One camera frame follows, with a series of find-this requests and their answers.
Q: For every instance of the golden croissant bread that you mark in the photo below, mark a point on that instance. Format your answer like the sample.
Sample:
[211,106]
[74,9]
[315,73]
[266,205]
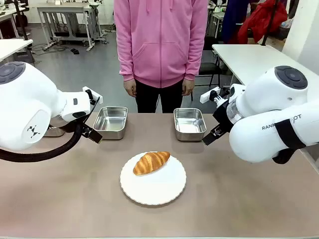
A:
[149,163]

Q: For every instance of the white scalloped plate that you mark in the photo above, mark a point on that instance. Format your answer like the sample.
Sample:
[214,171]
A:
[154,189]

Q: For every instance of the person in pink hoodie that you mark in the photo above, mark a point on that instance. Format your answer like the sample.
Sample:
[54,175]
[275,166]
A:
[159,37]

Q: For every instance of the person's left forearm pink sleeve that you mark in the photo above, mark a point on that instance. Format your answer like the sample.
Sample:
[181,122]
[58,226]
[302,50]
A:
[193,62]

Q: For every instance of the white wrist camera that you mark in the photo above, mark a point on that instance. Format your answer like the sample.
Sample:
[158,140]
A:
[87,88]
[205,97]

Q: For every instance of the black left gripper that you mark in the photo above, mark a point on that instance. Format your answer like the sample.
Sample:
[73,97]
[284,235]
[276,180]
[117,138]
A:
[84,130]

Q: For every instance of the large white side table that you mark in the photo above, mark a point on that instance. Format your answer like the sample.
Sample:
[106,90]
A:
[239,59]

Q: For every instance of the black power strip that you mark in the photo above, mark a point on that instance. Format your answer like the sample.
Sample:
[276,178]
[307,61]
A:
[74,51]

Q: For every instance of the person's right forearm pink sleeve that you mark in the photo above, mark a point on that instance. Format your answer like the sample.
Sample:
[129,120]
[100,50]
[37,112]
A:
[126,62]

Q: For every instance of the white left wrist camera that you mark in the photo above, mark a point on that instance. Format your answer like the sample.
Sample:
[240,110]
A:
[87,88]

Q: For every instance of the person's right hand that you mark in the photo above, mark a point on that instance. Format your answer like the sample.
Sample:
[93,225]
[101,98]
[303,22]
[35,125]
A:
[130,87]

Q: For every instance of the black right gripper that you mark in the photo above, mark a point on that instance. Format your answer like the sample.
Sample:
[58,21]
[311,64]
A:
[223,117]

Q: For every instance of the dark storage basket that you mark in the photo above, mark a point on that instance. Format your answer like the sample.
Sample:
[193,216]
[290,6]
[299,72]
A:
[284,32]

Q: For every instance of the small white side table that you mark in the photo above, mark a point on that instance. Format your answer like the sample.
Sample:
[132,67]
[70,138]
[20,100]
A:
[12,48]

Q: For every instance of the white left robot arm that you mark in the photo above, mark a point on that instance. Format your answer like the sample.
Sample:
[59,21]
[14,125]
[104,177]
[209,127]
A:
[25,104]

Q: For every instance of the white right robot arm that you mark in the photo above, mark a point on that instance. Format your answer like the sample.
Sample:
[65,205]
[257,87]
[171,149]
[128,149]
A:
[261,99]

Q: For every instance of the black chair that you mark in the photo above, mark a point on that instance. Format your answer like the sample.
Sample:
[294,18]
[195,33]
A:
[209,62]

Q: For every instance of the black stand pole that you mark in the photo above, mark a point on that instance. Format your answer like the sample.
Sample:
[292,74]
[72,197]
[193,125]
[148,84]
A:
[22,20]
[269,22]

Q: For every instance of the person's left hand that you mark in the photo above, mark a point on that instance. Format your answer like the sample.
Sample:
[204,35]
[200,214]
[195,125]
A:
[188,87]

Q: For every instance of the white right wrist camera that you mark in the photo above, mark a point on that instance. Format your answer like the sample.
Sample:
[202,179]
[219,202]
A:
[205,97]

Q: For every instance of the grey workbench with legs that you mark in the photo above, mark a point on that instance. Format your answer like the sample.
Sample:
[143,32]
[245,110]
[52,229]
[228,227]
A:
[62,10]

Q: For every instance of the stainless steel rectangular container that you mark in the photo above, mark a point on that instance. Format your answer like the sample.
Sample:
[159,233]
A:
[54,132]
[111,122]
[190,123]

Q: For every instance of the purple garment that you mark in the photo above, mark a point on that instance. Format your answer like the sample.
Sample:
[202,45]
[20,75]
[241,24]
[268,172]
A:
[231,22]

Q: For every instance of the red jacket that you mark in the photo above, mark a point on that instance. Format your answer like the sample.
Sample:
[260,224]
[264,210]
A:
[264,20]

